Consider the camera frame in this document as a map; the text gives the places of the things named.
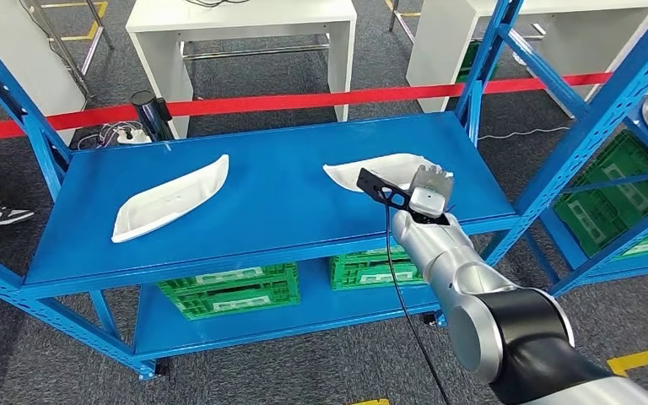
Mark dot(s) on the person's black white shoe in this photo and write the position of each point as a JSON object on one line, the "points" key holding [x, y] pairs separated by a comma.
{"points": [[0, 218]]}

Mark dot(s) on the red barrier belt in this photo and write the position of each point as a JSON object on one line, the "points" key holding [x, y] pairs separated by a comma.
{"points": [[279, 102]]}

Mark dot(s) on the blue metal shelf rack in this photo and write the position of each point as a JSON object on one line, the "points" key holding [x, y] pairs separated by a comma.
{"points": [[279, 207], [614, 262]]}

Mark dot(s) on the white cabinet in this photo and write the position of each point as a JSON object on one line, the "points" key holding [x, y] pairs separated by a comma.
{"points": [[16, 67]]}

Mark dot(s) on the white plastic shell part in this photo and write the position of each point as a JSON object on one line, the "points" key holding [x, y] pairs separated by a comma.
{"points": [[380, 167], [167, 201]]}

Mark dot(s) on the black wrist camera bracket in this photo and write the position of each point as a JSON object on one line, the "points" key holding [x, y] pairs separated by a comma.
{"points": [[374, 184]]}

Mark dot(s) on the silver black robot right arm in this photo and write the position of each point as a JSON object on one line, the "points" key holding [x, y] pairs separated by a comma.
{"points": [[441, 251]]}

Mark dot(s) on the yellow floor tape square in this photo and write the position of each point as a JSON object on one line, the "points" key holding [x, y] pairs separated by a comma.
{"points": [[97, 22]]}

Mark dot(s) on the white power strip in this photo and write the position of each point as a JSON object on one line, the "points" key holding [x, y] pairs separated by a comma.
{"points": [[134, 137]]}

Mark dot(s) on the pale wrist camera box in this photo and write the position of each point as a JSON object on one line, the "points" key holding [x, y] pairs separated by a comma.
{"points": [[427, 202]]}

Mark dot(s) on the black stanchion post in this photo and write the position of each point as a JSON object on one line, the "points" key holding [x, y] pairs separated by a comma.
{"points": [[151, 114]]}

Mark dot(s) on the chrome metal frame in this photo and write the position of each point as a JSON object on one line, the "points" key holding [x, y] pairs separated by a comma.
{"points": [[92, 50]]}

